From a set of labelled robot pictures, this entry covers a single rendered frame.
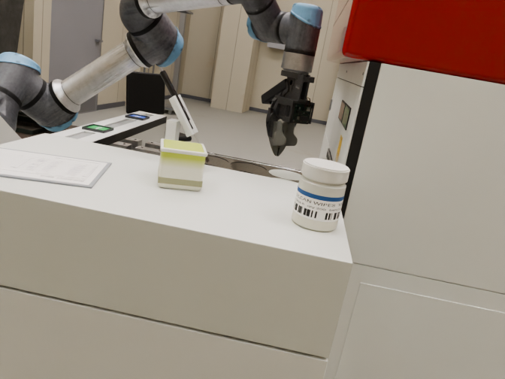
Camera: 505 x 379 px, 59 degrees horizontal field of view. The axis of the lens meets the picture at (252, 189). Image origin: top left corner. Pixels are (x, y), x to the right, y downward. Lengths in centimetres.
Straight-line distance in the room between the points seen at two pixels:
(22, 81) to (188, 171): 83
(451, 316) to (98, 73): 114
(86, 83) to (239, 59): 838
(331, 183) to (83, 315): 40
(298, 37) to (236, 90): 871
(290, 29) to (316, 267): 66
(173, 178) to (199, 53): 1016
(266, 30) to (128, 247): 70
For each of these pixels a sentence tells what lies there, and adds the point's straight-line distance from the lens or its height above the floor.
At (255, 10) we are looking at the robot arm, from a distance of 111.
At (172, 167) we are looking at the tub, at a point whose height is 100.
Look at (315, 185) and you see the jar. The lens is 64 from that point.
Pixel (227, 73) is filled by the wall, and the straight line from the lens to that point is 981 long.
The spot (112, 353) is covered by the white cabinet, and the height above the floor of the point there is 75.
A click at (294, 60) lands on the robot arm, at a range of 109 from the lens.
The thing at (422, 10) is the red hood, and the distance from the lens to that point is 91.
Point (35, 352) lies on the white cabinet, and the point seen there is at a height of 72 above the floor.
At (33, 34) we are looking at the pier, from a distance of 564.
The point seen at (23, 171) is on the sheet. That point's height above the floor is 97.
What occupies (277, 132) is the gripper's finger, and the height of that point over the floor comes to 102.
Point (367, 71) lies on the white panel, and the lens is 89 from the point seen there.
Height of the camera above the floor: 119
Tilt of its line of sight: 16 degrees down
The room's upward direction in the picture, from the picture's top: 10 degrees clockwise
